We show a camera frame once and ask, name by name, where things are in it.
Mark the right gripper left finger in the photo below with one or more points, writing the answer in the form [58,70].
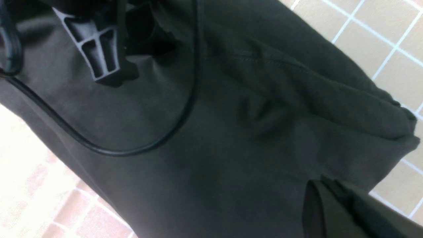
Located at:
[323,216]

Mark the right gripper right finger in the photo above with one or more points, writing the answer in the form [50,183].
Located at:
[376,219]

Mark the dark gray long-sleeved shirt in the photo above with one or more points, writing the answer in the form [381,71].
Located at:
[40,61]

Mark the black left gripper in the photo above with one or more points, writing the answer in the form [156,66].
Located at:
[104,31]

